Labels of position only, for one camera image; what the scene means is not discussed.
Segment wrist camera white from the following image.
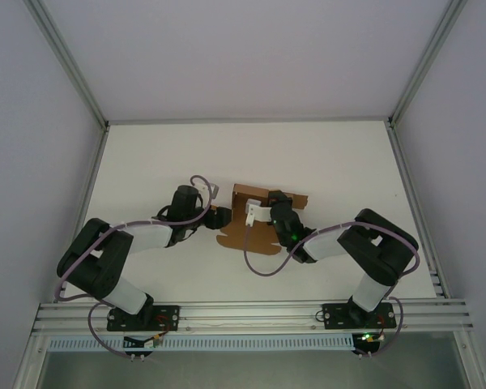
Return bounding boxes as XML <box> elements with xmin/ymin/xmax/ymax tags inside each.
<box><xmin>245</xmin><ymin>198</ymin><xmax>275</xmax><ymax>227</ymax></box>
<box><xmin>198</xmin><ymin>182</ymin><xmax>220</xmax><ymax>200</ymax></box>

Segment rear aluminium frame bar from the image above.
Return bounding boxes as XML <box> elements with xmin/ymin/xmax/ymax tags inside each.
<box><xmin>104</xmin><ymin>116</ymin><xmax>393</xmax><ymax>127</ymax></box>

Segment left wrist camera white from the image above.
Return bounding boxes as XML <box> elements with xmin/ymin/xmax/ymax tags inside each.
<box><xmin>198</xmin><ymin>182</ymin><xmax>220</xmax><ymax>200</ymax></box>

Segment aluminium side rail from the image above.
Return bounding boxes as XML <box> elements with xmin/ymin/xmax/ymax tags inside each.
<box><xmin>387</xmin><ymin>123</ymin><xmax>450</xmax><ymax>299</ymax></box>
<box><xmin>54</xmin><ymin>124</ymin><xmax>111</xmax><ymax>304</ymax></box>

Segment right aluminium frame post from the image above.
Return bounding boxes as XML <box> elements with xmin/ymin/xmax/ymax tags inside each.
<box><xmin>387</xmin><ymin>0</ymin><xmax>470</xmax><ymax>130</ymax></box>

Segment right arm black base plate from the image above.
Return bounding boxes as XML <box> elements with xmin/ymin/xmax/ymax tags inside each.
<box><xmin>322</xmin><ymin>301</ymin><xmax>398</xmax><ymax>330</ymax></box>

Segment brown cardboard box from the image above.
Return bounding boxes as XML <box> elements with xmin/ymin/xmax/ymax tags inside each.
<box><xmin>215</xmin><ymin>182</ymin><xmax>310</xmax><ymax>256</ymax></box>

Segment right aluminium side rail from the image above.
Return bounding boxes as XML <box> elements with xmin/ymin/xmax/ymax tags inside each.
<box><xmin>387</xmin><ymin>123</ymin><xmax>450</xmax><ymax>299</ymax></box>

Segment grey metal panel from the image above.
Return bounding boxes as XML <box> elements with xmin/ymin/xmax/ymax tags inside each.
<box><xmin>36</xmin><ymin>332</ymin><xmax>471</xmax><ymax>389</ymax></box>

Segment aluminium mounting rail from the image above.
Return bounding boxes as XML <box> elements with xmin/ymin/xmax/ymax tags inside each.
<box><xmin>31</xmin><ymin>298</ymin><xmax>477</xmax><ymax>336</ymax></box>

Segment left aluminium frame post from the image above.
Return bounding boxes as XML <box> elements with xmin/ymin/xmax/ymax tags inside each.
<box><xmin>23</xmin><ymin>0</ymin><xmax>109</xmax><ymax>131</ymax></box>

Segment aluminium frame post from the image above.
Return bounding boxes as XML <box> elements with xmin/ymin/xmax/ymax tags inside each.
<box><xmin>387</xmin><ymin>0</ymin><xmax>470</xmax><ymax>130</ymax></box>
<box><xmin>23</xmin><ymin>0</ymin><xmax>109</xmax><ymax>131</ymax></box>

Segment left aluminium side rail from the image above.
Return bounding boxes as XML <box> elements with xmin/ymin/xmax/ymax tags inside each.
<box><xmin>54</xmin><ymin>124</ymin><xmax>111</xmax><ymax>304</ymax></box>

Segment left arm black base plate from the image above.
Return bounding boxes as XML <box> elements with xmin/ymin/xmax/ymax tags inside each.
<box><xmin>106</xmin><ymin>304</ymin><xmax>181</xmax><ymax>332</ymax></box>

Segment white slotted cable duct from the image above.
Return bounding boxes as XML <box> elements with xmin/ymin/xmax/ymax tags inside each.
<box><xmin>48</xmin><ymin>333</ymin><xmax>356</xmax><ymax>353</ymax></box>

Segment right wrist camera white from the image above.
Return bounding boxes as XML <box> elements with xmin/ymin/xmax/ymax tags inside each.
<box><xmin>245</xmin><ymin>198</ymin><xmax>275</xmax><ymax>227</ymax></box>

